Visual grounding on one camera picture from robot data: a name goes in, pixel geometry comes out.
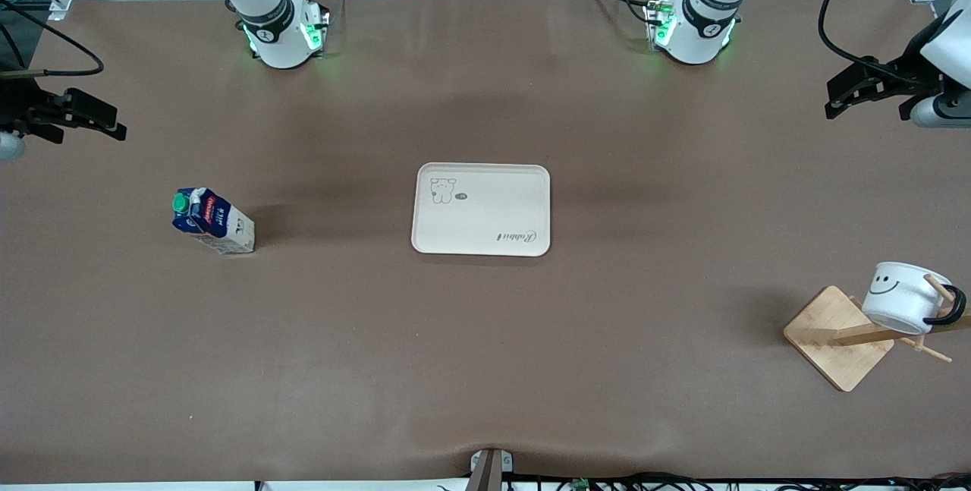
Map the blue white milk carton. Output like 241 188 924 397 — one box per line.
171 187 256 255

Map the white cup black handle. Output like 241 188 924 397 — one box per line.
862 261 967 335

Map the wooden cup rack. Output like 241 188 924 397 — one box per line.
783 274 971 393

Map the cream rectangular tray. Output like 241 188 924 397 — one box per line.
410 162 551 257

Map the large table cover mat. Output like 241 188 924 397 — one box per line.
0 0 971 486

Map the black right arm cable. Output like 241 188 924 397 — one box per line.
0 0 105 79

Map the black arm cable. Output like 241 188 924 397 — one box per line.
0 0 105 79
817 0 971 88

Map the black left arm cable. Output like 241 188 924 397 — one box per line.
817 0 971 88

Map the black cable bundle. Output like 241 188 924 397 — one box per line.
436 472 971 491

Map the camera mounting post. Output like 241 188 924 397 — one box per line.
464 448 515 491

